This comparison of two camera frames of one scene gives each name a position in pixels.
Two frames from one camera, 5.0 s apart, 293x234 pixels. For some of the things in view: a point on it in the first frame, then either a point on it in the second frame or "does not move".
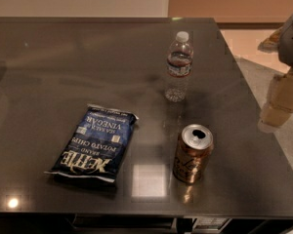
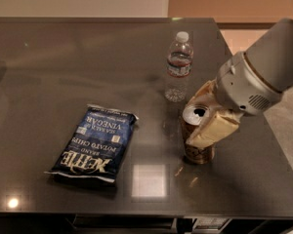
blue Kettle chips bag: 98,146 does not move
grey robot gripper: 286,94 to 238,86
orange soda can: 193,147 to 191,116
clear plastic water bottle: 179,62 does not move
